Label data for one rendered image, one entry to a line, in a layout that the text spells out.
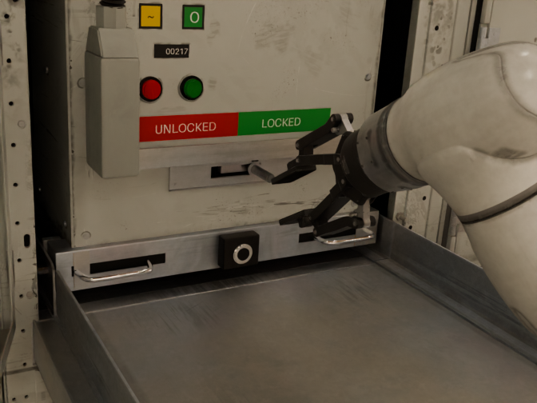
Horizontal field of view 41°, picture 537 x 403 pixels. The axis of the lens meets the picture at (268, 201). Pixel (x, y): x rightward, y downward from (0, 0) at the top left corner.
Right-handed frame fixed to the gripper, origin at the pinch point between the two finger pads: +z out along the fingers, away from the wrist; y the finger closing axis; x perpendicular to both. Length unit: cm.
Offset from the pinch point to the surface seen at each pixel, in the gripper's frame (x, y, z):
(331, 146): 13.7, -8.6, 10.0
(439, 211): 37.3, 2.8, 16.3
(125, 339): -21.5, 13.9, 12.2
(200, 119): -6.2, -14.3, 11.2
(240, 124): 0.1, -13.4, 11.7
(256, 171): 2.0, -6.5, 13.1
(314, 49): 11.8, -22.6, 6.4
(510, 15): 44, -25, -2
